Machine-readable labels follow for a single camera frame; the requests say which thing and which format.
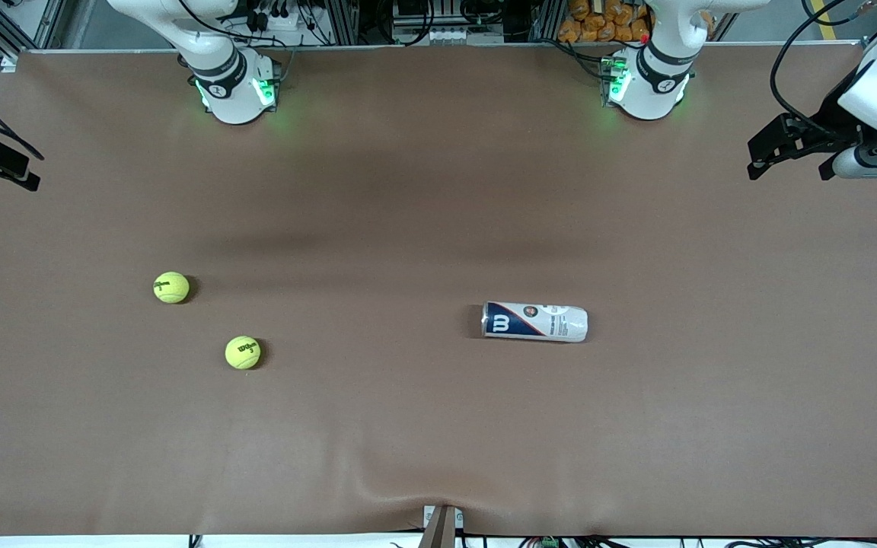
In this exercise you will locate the white terminal block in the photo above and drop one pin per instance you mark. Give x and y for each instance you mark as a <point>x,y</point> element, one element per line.
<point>446,36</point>

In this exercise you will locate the yellow Wilson print tennis ball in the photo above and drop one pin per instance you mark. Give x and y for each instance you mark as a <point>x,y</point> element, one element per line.
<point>243,352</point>

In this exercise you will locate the aluminium frame post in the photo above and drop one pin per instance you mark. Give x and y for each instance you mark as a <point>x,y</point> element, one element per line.
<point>343,19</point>
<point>549,19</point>

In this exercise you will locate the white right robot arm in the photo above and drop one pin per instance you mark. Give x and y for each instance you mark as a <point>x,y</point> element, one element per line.
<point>233,91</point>

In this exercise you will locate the brown table mat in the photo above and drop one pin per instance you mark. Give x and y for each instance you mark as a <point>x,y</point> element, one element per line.
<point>438,426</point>

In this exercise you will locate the white power strip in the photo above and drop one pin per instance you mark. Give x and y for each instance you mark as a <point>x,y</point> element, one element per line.
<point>279,23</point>

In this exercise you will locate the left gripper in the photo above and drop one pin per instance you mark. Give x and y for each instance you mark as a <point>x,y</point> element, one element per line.
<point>827,130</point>

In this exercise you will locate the white blue tennis ball can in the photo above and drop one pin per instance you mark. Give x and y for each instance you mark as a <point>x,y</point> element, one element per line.
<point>553,323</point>

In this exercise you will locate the green plug connector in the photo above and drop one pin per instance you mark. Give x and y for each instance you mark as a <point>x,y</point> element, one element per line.
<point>549,543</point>

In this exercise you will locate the wooden strip with bracket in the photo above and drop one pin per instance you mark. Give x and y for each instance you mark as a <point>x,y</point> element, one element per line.
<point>442,533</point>

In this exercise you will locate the orange pile of items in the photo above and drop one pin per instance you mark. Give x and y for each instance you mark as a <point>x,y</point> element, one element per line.
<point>591,27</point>

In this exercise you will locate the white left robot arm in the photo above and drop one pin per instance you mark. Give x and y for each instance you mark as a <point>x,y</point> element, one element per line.
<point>648,84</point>

